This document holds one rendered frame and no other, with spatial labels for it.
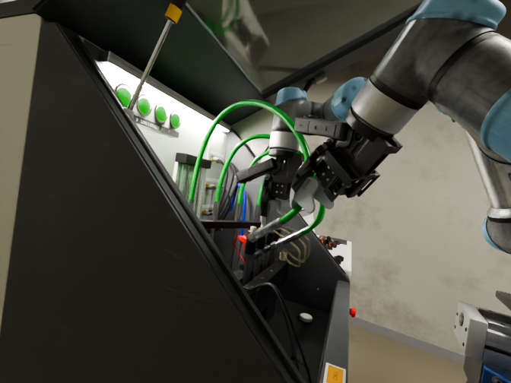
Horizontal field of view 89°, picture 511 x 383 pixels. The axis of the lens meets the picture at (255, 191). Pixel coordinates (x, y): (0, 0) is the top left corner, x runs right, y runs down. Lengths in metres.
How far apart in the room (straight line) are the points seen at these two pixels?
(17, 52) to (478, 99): 0.69
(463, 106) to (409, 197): 2.54
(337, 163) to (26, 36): 0.58
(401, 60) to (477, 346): 0.68
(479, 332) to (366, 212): 2.12
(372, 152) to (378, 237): 2.50
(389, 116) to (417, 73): 0.05
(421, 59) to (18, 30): 0.66
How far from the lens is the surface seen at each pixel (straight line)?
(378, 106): 0.36
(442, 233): 2.87
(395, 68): 0.36
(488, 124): 0.31
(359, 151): 0.40
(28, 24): 0.68
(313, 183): 0.44
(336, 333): 0.63
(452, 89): 0.33
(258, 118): 1.10
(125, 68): 0.66
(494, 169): 0.91
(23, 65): 0.66
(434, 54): 0.34
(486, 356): 0.87
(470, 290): 2.97
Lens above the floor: 1.22
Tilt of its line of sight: 1 degrees down
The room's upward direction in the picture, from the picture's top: 8 degrees clockwise
